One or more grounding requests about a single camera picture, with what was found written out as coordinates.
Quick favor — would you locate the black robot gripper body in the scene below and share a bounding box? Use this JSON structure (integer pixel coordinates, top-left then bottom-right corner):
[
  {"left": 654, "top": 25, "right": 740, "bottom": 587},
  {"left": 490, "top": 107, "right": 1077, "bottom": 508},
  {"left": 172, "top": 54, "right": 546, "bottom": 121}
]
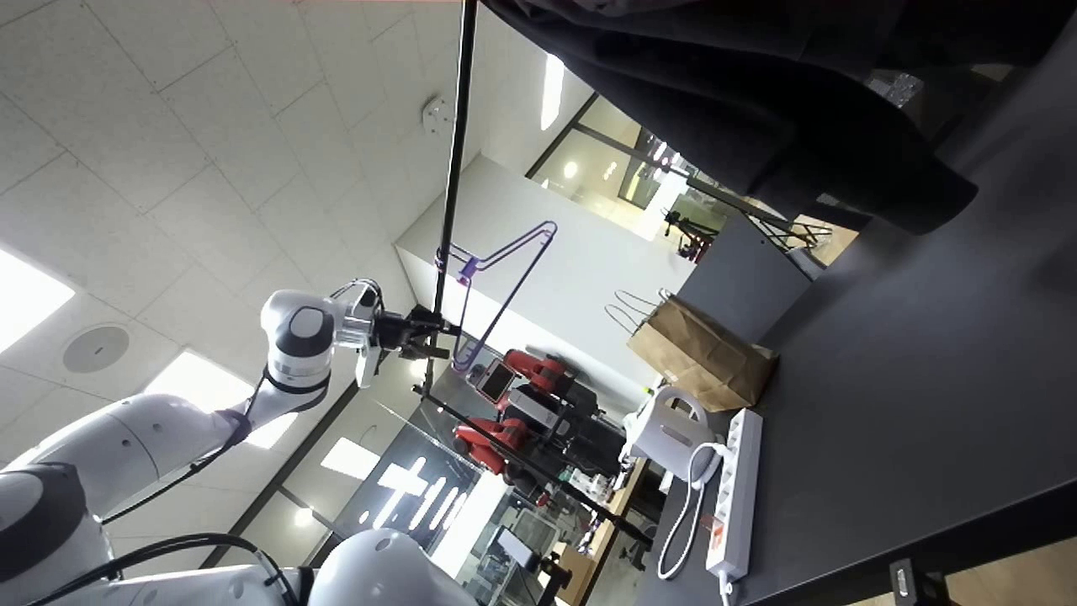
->
[{"left": 372, "top": 309, "right": 440, "bottom": 359}]

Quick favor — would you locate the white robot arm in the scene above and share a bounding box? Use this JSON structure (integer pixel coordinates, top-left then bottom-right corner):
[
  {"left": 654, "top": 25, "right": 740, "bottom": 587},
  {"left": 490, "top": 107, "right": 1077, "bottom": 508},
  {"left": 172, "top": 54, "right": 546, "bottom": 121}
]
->
[{"left": 0, "top": 281, "right": 476, "bottom": 606}]

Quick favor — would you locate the red office chair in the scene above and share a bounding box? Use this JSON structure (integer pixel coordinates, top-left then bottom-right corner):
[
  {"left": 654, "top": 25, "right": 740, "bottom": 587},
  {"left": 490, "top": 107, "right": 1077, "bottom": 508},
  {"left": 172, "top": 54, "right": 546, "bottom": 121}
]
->
[{"left": 450, "top": 349, "right": 572, "bottom": 475}]

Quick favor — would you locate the black clothes rack pole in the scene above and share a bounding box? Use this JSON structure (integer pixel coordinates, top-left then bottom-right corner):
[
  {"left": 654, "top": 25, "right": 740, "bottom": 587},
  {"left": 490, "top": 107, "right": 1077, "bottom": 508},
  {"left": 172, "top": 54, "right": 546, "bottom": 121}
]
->
[{"left": 434, "top": 0, "right": 479, "bottom": 314}]

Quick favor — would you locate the brown paper bag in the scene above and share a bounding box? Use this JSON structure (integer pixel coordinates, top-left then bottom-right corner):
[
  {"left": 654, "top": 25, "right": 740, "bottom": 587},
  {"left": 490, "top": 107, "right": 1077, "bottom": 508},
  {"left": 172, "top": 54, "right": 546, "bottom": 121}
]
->
[{"left": 629, "top": 295, "right": 777, "bottom": 410}]

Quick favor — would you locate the grey box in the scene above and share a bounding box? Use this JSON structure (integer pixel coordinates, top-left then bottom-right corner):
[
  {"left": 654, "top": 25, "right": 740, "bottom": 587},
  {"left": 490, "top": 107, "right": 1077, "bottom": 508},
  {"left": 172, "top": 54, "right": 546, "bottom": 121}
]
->
[{"left": 675, "top": 219, "right": 817, "bottom": 339}]

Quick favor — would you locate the white power strip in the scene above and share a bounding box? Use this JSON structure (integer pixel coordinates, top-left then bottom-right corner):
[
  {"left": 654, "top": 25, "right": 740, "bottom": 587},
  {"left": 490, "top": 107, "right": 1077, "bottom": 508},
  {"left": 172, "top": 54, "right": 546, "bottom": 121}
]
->
[{"left": 708, "top": 410, "right": 764, "bottom": 579}]

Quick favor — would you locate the black hanging cloth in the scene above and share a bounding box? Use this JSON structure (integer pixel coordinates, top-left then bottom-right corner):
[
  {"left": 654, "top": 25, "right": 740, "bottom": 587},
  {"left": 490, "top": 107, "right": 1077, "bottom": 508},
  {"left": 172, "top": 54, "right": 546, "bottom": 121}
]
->
[{"left": 480, "top": 0, "right": 1075, "bottom": 231}]

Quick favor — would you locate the white kettle power cable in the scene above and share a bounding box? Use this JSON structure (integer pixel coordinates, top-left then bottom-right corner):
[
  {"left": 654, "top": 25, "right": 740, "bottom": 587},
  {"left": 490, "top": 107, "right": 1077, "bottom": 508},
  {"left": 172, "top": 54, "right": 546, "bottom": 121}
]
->
[{"left": 654, "top": 442, "right": 729, "bottom": 587}]

